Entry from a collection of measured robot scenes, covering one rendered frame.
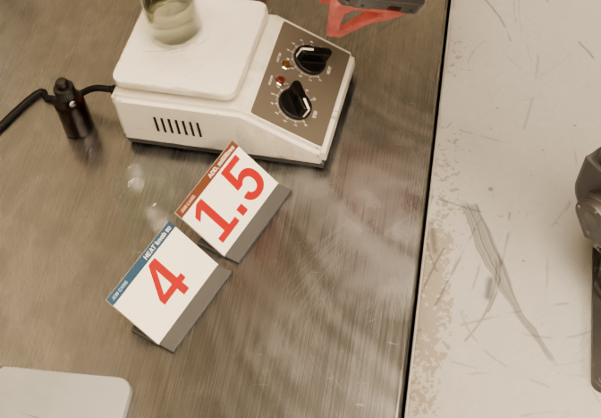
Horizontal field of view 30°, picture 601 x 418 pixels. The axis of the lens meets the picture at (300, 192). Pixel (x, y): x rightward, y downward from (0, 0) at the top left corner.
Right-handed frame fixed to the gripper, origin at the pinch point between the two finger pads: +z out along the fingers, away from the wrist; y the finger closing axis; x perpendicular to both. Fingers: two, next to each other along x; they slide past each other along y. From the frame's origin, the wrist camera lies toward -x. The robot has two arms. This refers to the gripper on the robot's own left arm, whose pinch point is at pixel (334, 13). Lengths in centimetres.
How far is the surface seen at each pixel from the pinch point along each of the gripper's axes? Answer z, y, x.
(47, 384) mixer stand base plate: 17.0, 27.5, -24.0
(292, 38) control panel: 7.2, -2.0, -0.7
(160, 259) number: 12.1, 18.5, -14.7
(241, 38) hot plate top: 6.6, -1.0, -6.3
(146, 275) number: 12.4, 19.8, -16.1
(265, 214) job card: 11.2, 14.5, -4.6
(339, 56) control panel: 7.3, -0.4, 4.1
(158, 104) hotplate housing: 11.5, 3.5, -13.2
